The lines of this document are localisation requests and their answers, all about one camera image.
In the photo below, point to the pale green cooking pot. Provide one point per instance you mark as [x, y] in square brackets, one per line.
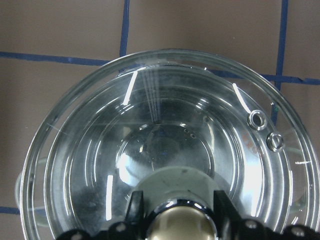
[90, 187]

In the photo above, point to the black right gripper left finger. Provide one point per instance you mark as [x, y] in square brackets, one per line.
[135, 208]

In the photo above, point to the glass pot lid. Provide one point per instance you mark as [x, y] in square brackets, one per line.
[171, 145]

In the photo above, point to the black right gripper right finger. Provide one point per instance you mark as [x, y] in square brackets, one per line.
[223, 208]

